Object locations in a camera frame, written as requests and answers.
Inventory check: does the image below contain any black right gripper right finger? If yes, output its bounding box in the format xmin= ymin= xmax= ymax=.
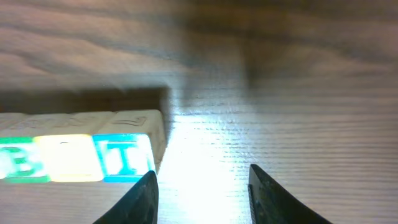
xmin=248 ymin=164 xmax=330 ymax=224

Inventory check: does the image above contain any yellow O block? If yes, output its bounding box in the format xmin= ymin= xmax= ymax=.
xmin=32 ymin=111 xmax=116 ymax=183

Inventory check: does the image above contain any green B block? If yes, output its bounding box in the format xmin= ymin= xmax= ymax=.
xmin=0 ymin=112 xmax=68 ymax=184

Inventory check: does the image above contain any blue T block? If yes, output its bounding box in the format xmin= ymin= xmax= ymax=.
xmin=92 ymin=109 xmax=167 ymax=184

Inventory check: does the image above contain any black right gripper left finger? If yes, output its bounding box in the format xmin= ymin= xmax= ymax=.
xmin=93 ymin=170 xmax=159 ymax=224

